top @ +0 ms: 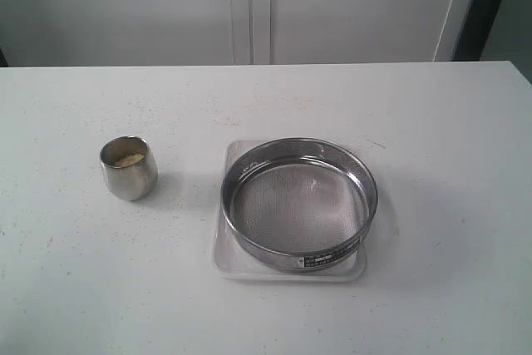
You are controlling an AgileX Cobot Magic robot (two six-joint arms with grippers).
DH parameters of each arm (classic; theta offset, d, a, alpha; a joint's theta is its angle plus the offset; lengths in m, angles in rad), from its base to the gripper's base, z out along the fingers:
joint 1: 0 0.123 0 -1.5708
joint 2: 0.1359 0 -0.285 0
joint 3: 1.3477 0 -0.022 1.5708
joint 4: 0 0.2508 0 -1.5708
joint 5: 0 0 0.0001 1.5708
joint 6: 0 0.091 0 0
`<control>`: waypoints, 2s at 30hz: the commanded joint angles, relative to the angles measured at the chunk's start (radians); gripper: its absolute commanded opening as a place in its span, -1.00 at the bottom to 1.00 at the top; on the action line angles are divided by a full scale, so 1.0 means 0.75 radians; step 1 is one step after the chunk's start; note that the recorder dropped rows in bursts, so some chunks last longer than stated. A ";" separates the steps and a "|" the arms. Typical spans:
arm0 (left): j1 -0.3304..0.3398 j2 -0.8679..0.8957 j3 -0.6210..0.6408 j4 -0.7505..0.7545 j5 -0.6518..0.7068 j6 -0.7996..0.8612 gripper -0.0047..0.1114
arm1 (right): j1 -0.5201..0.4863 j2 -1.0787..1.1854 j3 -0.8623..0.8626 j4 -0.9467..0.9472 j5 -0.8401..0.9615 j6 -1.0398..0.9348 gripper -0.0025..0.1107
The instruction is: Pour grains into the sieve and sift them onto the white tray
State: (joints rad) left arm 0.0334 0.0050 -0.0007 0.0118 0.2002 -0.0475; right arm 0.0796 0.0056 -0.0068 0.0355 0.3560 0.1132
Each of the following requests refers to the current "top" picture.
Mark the yellow grain mixture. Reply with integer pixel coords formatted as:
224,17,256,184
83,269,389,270
114,154,145,168

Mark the stainless steel cup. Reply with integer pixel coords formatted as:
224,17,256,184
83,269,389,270
100,136,158,201

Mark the round steel mesh sieve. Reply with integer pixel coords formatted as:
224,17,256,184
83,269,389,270
219,136,380,275

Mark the white square plastic tray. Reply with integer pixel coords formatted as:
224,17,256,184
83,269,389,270
213,139,368,285

